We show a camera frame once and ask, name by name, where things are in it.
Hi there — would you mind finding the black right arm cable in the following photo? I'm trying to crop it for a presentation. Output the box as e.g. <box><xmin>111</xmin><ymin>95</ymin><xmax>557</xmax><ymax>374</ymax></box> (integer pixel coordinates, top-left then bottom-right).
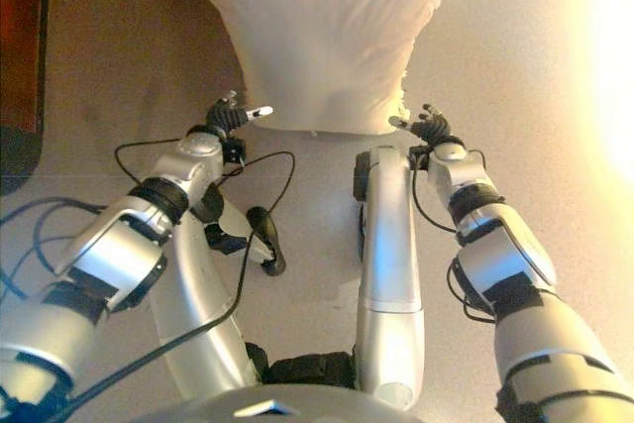
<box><xmin>410</xmin><ymin>164</ymin><xmax>496</xmax><ymax>325</ymax></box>

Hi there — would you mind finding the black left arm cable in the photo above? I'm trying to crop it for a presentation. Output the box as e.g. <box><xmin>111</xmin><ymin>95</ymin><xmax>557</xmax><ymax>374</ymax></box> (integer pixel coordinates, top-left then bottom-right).
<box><xmin>114</xmin><ymin>138</ymin><xmax>296</xmax><ymax>394</ymax></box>

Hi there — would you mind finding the white fringed cushion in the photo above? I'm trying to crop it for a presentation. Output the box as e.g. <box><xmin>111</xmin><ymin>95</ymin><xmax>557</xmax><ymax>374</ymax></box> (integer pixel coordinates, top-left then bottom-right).
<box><xmin>187</xmin><ymin>0</ymin><xmax>472</xmax><ymax>137</ymax></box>

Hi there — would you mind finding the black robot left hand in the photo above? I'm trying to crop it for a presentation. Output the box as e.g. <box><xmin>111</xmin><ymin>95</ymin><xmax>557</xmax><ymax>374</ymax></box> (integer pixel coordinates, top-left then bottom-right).
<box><xmin>205</xmin><ymin>89</ymin><xmax>274</xmax><ymax>140</ymax></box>

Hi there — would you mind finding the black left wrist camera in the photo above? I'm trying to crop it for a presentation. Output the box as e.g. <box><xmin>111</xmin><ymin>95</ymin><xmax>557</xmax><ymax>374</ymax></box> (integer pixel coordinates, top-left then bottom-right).
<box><xmin>222</xmin><ymin>139</ymin><xmax>248</xmax><ymax>165</ymax></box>

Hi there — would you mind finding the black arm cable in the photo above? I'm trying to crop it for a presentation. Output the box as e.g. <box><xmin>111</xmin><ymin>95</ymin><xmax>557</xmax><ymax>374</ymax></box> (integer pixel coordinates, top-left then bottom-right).
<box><xmin>114</xmin><ymin>138</ymin><xmax>296</xmax><ymax>394</ymax></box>
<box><xmin>410</xmin><ymin>164</ymin><xmax>496</xmax><ymax>325</ymax></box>

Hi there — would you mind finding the glossy brown wooden table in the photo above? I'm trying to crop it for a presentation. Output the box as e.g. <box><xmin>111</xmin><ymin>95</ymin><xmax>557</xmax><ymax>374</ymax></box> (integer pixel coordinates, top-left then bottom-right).
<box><xmin>0</xmin><ymin>0</ymin><xmax>54</xmax><ymax>196</ymax></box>

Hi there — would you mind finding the blue floor cable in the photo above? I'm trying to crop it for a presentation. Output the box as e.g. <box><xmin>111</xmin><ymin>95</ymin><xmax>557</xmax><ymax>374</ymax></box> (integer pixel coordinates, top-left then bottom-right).
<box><xmin>0</xmin><ymin>197</ymin><xmax>100</xmax><ymax>295</ymax></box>

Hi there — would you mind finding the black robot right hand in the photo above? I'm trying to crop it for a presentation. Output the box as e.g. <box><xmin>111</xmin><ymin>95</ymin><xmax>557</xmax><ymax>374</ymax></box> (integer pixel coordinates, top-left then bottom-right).
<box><xmin>388</xmin><ymin>103</ymin><xmax>453</xmax><ymax>147</ymax></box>

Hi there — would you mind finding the silver robot right leg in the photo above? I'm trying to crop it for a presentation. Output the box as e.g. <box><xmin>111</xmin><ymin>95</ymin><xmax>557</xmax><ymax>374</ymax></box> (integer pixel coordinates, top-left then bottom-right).
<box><xmin>352</xmin><ymin>145</ymin><xmax>427</xmax><ymax>412</ymax></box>

